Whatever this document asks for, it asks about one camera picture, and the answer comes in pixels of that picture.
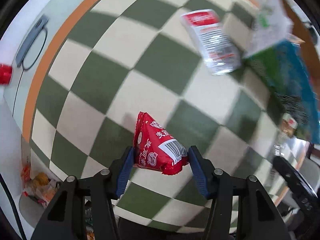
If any small red snack packet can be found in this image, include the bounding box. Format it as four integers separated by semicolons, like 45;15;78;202
133;112;188;176

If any red white snack sachet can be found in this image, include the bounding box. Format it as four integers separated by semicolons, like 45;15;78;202
181;9;241;75

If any snack bin under table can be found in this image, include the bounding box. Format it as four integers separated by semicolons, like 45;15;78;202
21;152;61;208

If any clear small sauce sachet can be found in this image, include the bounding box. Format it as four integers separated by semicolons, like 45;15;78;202
280;113;298;138

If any open cardboard milk box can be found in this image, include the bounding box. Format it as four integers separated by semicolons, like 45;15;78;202
245;0;319;144

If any red soda can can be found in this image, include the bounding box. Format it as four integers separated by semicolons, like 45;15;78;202
0;63;13;85

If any blue-grey smartphone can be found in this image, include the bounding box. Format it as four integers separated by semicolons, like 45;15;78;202
16;14;49;68

